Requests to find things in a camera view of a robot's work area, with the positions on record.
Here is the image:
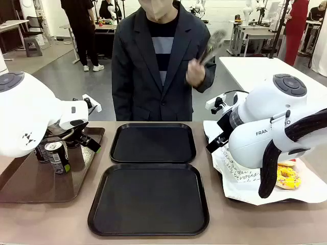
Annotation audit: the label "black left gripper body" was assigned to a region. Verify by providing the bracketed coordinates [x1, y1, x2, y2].
[61, 121, 89, 148]

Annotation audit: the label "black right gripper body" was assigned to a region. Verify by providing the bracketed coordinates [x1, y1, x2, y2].
[216, 110, 235, 140]

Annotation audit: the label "script-printed paper box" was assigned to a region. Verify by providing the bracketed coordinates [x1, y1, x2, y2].
[212, 145, 260, 187]

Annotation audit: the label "grey black serving tongs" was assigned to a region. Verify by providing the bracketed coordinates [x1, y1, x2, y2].
[198, 29, 228, 66]

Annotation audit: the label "person's left forearm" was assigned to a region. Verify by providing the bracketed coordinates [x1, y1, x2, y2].
[194, 60, 218, 94]

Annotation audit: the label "person's right forearm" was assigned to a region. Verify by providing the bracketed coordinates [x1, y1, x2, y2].
[111, 71, 134, 121]

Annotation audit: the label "person's left hand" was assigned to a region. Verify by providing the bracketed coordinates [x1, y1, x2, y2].
[185, 58, 206, 89]

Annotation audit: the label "large white paper sheet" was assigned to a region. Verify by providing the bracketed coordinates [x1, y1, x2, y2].
[203, 119, 327, 206]

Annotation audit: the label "white rectangular table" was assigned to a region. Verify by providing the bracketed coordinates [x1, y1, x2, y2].
[218, 56, 327, 103]

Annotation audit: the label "dark plastic tray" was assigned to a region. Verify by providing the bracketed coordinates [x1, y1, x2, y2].
[203, 126, 307, 204]

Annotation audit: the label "brown plastic serving tray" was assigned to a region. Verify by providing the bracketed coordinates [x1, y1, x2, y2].
[0, 127, 106, 204]

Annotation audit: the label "black square plastic tray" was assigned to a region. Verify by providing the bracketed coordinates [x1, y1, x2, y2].
[109, 122, 197, 164]
[87, 163, 210, 237]

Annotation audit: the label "yellow sprinkled donut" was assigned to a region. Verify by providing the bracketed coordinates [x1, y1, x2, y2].
[276, 165, 302, 190]

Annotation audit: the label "person in dark blazer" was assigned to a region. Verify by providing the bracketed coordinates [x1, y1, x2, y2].
[111, 0, 217, 122]

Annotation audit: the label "grey background lab table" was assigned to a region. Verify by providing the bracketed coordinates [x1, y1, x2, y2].
[229, 20, 286, 58]

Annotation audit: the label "grey step stool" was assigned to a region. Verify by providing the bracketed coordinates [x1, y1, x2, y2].
[24, 37, 43, 58]

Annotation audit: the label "standing person in black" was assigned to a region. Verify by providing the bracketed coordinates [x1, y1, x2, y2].
[60, 0, 105, 72]

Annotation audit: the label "white desk with leg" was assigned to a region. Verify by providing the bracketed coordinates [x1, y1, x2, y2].
[59, 24, 80, 64]

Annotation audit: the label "black tripod pole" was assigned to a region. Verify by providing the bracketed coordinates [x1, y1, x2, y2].
[269, 0, 293, 60]

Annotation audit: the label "cluttered background work table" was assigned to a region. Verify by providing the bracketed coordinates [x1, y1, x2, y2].
[94, 22, 119, 35]

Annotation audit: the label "black office chair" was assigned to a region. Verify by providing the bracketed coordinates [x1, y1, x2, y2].
[24, 15, 44, 38]

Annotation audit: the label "person in red clothes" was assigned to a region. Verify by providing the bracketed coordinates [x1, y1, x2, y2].
[284, 0, 310, 67]

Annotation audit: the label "light wooden desk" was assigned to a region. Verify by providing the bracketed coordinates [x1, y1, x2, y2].
[0, 19, 30, 61]

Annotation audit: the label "seated person in black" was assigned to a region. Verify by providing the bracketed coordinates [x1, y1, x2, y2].
[99, 0, 115, 20]

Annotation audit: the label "beige face mask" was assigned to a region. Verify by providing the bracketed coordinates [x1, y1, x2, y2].
[139, 0, 175, 22]

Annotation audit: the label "person with blurred face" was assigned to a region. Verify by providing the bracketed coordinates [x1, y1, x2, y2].
[302, 5, 327, 54]

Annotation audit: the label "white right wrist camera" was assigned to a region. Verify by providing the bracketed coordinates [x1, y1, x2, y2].
[205, 93, 229, 115]

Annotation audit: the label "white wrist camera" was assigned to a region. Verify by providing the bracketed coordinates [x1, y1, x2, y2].
[82, 93, 102, 113]
[205, 93, 229, 115]

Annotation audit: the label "thin black cable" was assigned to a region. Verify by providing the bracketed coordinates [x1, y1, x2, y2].
[224, 89, 250, 98]

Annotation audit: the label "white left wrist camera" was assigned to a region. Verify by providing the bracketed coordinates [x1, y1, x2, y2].
[82, 93, 102, 113]

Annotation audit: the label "thick black sleeved cable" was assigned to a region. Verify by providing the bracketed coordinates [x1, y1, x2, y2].
[258, 109, 327, 200]

